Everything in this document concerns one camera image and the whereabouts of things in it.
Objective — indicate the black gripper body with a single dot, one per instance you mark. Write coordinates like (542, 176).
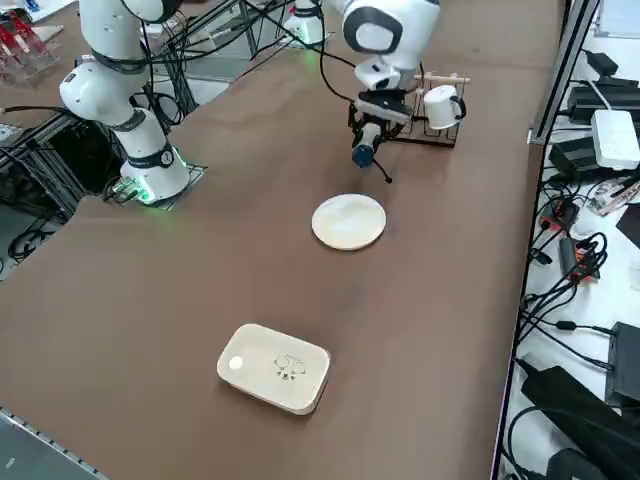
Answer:
(382, 106)

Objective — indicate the transparent sauce bottle blue cap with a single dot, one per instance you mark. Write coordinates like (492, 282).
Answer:
(362, 155)

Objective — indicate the white round plate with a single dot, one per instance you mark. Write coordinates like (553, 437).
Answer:
(350, 222)

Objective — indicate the flat black power adapter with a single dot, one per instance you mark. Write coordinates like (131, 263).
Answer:
(572, 157)

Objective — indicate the red and black hub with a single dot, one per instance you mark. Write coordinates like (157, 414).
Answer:
(560, 215)

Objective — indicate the large black power brick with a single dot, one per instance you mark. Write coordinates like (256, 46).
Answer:
(590, 102)

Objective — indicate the small black power adapter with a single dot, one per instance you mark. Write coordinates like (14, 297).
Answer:
(602, 62)

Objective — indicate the white plastic box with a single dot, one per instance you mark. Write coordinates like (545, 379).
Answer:
(615, 140)

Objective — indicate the beige rectangular printed tray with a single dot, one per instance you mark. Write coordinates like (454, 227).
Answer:
(265, 360)

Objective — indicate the large black angular case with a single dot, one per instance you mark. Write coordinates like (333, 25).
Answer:
(565, 400)

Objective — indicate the black rectangular box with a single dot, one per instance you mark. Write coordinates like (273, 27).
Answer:
(627, 365)

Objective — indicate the clear holder with red items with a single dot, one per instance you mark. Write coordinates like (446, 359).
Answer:
(20, 45)

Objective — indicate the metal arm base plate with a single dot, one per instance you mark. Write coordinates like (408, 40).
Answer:
(196, 172)

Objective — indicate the aluminium frame post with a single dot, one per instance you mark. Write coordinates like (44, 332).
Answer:
(564, 65)

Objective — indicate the black metal frame stand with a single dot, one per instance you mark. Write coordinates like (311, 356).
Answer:
(75, 150)

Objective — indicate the grey metal edge rail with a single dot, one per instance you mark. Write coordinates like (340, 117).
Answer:
(47, 442)

